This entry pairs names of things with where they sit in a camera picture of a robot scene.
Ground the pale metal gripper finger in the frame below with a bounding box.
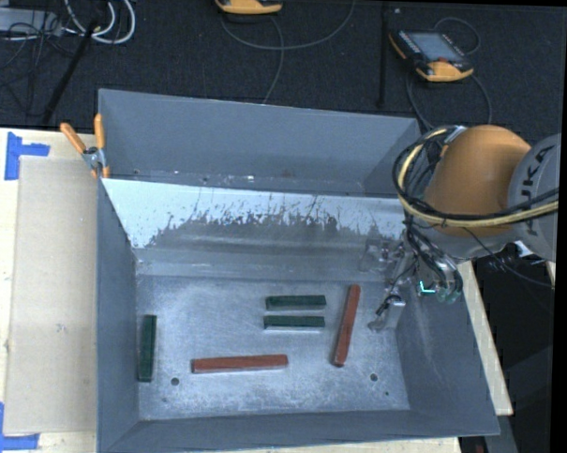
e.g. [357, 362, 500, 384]
[366, 294, 407, 334]
[357, 237, 395, 275]

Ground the red-brown flat block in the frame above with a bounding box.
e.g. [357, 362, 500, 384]
[190, 349, 291, 379]
[330, 282, 363, 369]

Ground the dark green flat block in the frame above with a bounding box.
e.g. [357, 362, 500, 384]
[262, 313, 327, 334]
[264, 292, 328, 314]
[137, 313, 159, 384]

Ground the grey metal bin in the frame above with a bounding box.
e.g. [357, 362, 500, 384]
[82, 88, 515, 453]

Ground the pale flat board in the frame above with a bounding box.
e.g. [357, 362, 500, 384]
[3, 155, 110, 440]

